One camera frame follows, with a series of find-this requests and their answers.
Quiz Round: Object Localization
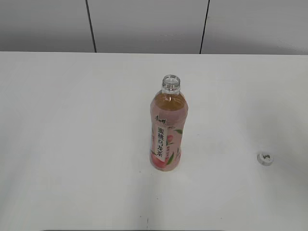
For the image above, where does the pink oolong tea bottle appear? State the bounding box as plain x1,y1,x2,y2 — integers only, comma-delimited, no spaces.
150,75,188,171

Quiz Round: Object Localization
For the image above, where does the white bottle cap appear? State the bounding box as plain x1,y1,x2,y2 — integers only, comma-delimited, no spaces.
257,152,274,167

